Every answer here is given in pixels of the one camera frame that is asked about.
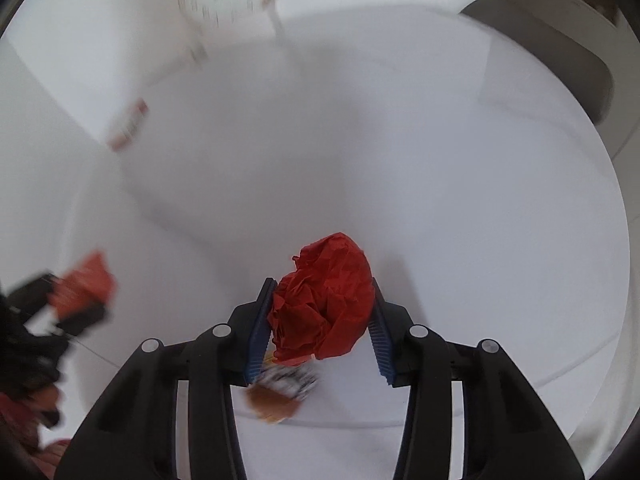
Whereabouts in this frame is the printed paper ball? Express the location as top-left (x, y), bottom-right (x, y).
top-left (257, 362), bottom-right (319, 401)

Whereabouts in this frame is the red paper ball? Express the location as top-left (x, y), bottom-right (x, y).
top-left (268, 232), bottom-right (375, 366)

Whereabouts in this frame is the brown paper wrapper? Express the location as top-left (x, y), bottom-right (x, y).
top-left (245, 385), bottom-right (302, 424)

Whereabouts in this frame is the red plastic bag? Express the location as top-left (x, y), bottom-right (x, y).
top-left (48, 250), bottom-right (116, 321)

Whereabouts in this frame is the red patterned sleeve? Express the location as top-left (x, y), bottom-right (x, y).
top-left (1, 393), bottom-right (70, 479)

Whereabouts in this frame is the red white small box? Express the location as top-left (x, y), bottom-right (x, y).
top-left (105, 99), bottom-right (149, 152)

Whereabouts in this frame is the white card stand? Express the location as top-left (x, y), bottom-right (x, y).
top-left (186, 4), bottom-right (282, 66)

